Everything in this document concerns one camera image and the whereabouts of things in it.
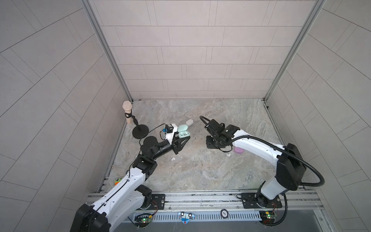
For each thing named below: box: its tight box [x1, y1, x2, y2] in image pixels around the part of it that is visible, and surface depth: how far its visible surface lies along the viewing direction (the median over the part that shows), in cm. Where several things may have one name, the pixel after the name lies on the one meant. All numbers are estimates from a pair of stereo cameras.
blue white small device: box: [178, 211, 196, 225], surface depth 67 cm
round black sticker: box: [220, 208, 229, 219], surface depth 69 cm
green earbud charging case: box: [177, 124, 190, 139], surface depth 69 cm
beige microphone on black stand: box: [122, 100, 150, 139], surface depth 93 cm
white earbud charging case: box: [185, 118, 194, 127], surface depth 102 cm
